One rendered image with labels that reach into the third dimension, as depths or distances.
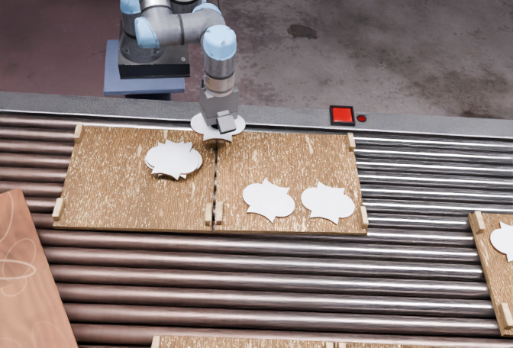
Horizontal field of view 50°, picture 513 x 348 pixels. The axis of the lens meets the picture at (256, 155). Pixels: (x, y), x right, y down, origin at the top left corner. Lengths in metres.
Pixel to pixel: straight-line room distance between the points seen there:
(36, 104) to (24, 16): 1.99
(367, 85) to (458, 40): 0.82
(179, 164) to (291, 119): 0.41
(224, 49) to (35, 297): 0.68
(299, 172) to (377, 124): 0.35
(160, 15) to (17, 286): 0.69
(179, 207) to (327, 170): 0.44
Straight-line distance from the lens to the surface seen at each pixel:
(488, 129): 1.93
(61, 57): 3.44
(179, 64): 1.89
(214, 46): 1.28
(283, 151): 1.63
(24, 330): 1.29
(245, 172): 1.57
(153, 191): 1.54
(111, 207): 1.52
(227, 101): 1.41
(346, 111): 1.79
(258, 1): 3.82
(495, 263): 1.59
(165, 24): 1.36
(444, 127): 1.87
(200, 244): 1.46
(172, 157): 1.56
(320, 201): 1.53
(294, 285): 1.42
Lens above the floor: 2.18
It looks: 50 degrees down
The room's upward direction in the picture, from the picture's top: 6 degrees clockwise
